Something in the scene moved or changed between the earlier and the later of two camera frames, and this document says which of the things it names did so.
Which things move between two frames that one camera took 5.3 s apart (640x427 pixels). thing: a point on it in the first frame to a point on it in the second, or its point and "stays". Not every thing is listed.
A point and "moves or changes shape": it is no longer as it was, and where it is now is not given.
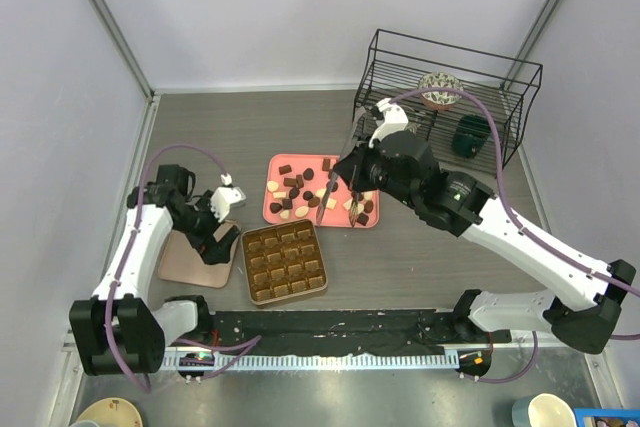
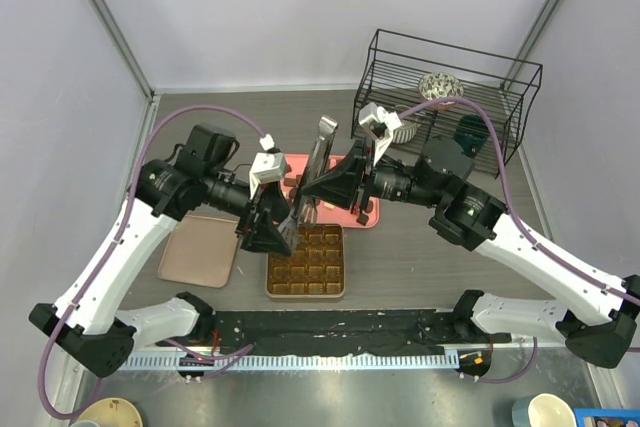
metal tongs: (354, 203) moves or changes shape
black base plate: (322, 332) stays
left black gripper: (214, 251) to (264, 237)
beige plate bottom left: (111, 412) stays
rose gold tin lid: (181, 262) stays
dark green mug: (471, 134) stays
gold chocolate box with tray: (283, 261) moves or changes shape
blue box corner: (607, 417) stays
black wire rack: (470, 103) stays
